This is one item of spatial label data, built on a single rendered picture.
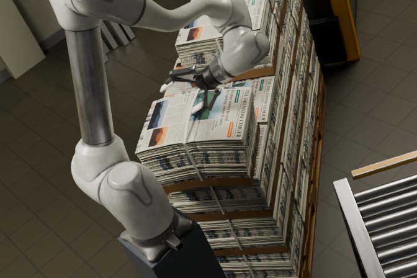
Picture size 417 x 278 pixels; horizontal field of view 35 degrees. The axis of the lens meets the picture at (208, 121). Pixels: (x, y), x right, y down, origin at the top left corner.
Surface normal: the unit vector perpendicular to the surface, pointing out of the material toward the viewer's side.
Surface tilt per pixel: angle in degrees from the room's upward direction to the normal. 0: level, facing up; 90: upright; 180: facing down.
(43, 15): 90
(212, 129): 4
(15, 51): 90
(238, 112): 8
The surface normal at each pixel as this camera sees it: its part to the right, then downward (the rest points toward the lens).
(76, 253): -0.32, -0.72
